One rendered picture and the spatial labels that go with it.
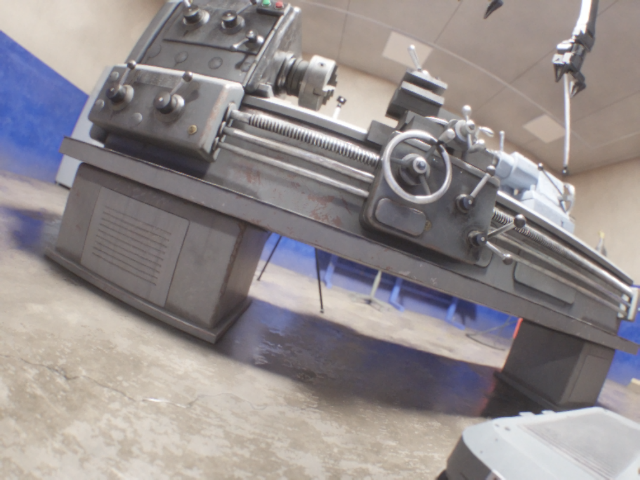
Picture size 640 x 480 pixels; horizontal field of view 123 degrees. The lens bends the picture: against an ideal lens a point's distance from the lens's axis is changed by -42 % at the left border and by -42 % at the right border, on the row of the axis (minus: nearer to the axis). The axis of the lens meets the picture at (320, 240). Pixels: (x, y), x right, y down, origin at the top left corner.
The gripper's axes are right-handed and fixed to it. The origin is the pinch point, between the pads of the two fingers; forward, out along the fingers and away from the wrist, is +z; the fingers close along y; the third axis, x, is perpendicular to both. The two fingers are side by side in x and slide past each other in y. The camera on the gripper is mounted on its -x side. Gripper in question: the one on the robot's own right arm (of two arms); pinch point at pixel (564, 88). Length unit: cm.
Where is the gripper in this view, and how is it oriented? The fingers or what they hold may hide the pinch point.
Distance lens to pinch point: 123.9
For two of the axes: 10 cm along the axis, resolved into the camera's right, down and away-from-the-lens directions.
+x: 0.2, 5.0, -8.6
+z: -3.9, 8.0, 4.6
